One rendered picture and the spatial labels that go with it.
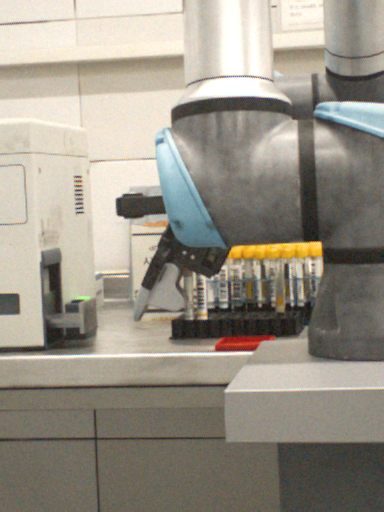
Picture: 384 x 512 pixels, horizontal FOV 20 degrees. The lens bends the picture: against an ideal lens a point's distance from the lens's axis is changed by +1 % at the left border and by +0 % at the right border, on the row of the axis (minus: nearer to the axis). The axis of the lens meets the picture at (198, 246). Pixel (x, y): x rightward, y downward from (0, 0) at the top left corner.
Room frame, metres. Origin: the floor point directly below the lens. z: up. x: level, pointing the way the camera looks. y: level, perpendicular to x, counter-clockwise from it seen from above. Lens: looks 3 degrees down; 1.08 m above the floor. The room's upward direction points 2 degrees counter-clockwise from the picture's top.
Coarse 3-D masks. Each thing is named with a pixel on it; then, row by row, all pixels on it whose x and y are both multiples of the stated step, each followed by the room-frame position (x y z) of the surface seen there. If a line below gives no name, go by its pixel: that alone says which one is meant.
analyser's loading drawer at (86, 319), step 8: (48, 296) 1.46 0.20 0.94; (48, 304) 1.46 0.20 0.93; (80, 304) 1.42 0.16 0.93; (88, 304) 1.45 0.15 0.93; (48, 312) 1.46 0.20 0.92; (80, 312) 1.42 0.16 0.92; (88, 312) 1.44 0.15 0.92; (48, 320) 1.43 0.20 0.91; (56, 320) 1.43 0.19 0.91; (64, 320) 1.42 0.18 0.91; (72, 320) 1.42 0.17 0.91; (80, 320) 1.42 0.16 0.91; (88, 320) 1.44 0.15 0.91; (96, 320) 1.48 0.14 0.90; (80, 328) 1.42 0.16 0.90; (88, 328) 1.44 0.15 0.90
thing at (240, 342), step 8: (240, 336) 1.41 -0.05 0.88; (248, 336) 1.41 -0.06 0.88; (256, 336) 1.41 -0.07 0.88; (264, 336) 1.41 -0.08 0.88; (272, 336) 1.40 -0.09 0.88; (216, 344) 1.35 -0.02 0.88; (224, 344) 1.35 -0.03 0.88; (232, 344) 1.35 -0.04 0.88; (240, 344) 1.35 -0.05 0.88; (248, 344) 1.34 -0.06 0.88; (256, 344) 1.34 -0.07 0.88
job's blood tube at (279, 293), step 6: (276, 258) 1.49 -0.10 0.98; (282, 258) 1.49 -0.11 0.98; (276, 264) 1.49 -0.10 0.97; (282, 264) 1.49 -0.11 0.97; (276, 270) 1.49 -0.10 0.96; (282, 270) 1.49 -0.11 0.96; (276, 276) 1.49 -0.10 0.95; (282, 276) 1.49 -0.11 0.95; (276, 282) 1.49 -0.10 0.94; (282, 282) 1.49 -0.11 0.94; (276, 288) 1.49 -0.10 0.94; (282, 288) 1.49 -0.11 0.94; (276, 294) 1.49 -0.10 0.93; (282, 294) 1.49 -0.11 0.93; (276, 300) 1.49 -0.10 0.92; (282, 300) 1.49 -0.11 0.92; (276, 306) 1.49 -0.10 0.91; (282, 306) 1.49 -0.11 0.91; (276, 312) 1.49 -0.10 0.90; (282, 312) 1.49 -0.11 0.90
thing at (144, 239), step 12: (132, 228) 1.70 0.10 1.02; (144, 228) 1.69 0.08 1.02; (156, 228) 1.69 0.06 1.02; (132, 240) 1.70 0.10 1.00; (144, 240) 1.70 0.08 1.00; (156, 240) 1.69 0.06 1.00; (132, 252) 1.70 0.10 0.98; (144, 252) 1.70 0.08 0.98; (132, 264) 1.70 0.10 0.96; (144, 264) 1.70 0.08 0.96; (156, 312) 1.69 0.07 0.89; (168, 312) 1.69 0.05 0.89; (180, 312) 1.69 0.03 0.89
